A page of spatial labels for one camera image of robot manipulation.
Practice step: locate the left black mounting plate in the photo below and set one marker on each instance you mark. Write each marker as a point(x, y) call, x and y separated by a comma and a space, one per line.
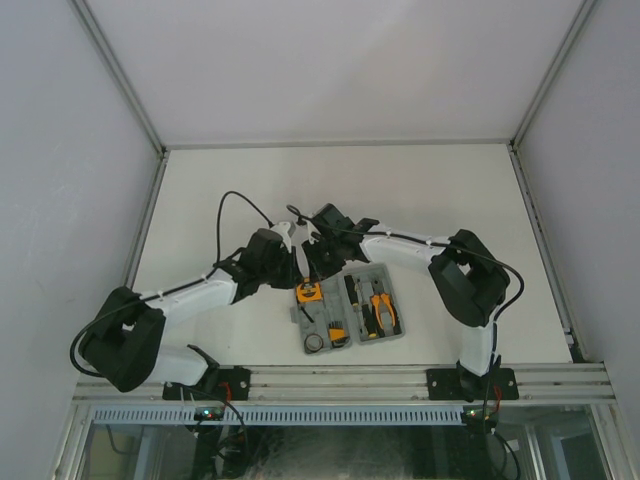
point(223, 383)

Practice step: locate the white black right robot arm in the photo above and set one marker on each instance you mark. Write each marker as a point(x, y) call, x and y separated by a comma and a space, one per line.
point(471, 282)

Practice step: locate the hex key set orange holder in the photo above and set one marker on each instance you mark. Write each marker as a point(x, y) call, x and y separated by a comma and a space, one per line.
point(338, 335)

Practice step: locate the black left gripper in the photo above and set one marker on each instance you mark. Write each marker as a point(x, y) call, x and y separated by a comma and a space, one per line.
point(293, 275)

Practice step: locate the flathead screwdriver black yellow handle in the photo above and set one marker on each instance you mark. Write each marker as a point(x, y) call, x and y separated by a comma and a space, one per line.
point(365, 293)

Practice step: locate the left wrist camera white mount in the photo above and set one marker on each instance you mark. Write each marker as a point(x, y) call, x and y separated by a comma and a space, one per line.
point(286, 230)

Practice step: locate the blue slotted cable duct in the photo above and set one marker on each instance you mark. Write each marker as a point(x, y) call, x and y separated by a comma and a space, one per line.
point(274, 415)

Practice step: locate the grey plastic tool case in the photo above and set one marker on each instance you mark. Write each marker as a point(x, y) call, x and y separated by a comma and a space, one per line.
point(336, 307)

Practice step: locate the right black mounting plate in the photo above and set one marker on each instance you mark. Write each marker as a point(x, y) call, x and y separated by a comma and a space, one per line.
point(458, 384)

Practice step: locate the black electrical tape roll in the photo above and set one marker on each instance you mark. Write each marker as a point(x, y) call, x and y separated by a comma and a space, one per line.
point(313, 343)

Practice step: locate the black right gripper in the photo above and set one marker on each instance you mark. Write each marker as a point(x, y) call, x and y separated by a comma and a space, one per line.
point(317, 270)

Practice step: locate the black mounting plate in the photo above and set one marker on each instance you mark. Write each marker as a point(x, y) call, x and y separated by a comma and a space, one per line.
point(223, 383)
point(458, 384)

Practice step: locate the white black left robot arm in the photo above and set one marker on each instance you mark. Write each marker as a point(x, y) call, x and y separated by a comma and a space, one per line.
point(124, 344)

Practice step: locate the orange black handled pliers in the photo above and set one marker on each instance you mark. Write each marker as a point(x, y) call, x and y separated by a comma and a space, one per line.
point(384, 312)

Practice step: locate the orange tape measure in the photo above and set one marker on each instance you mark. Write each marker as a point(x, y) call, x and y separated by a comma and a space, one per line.
point(307, 293)

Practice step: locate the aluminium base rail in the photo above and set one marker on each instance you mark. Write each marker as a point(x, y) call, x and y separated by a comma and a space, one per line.
point(533, 384)

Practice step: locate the phillips screwdriver black yellow handle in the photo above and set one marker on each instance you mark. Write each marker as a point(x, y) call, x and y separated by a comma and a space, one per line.
point(351, 289)

